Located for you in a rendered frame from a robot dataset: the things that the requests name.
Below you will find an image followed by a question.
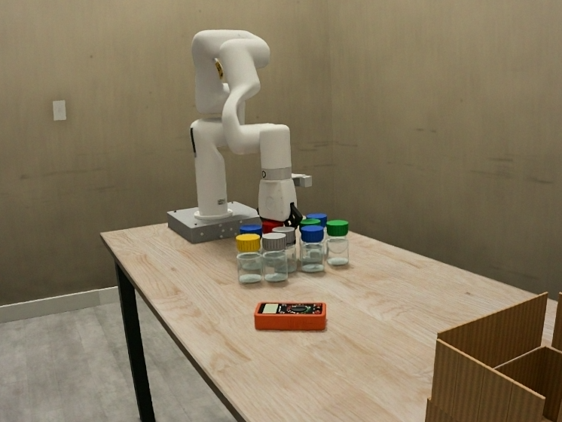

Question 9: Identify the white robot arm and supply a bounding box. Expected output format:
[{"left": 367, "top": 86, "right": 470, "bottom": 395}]
[{"left": 190, "top": 30, "right": 312, "bottom": 220}]

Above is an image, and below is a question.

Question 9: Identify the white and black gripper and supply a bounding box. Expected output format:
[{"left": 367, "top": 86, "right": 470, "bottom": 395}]
[{"left": 256, "top": 178, "right": 303, "bottom": 230}]

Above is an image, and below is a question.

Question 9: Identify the orange digital multimeter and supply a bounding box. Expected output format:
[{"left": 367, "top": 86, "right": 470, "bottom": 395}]
[{"left": 254, "top": 302, "right": 326, "bottom": 330}]

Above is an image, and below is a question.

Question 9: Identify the green-capped bottle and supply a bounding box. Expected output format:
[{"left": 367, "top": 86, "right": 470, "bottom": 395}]
[
  {"left": 326, "top": 220, "right": 349, "bottom": 266},
  {"left": 299, "top": 219, "right": 321, "bottom": 260}
]

